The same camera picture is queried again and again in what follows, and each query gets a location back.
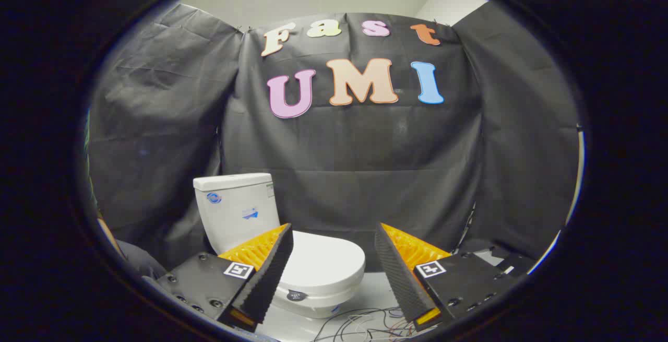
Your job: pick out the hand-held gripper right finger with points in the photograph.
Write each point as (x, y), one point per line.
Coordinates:
(399, 274)

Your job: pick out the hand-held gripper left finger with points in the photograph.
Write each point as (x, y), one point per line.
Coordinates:
(269, 274)

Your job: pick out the white toilet lid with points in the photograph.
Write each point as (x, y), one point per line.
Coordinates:
(326, 263)

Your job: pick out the white toilet body with tank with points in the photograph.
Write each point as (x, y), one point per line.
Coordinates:
(235, 211)

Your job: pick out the person's dark clothing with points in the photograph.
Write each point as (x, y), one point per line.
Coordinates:
(141, 261)

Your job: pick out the black backdrop cloth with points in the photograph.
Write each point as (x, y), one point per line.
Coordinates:
(365, 149)

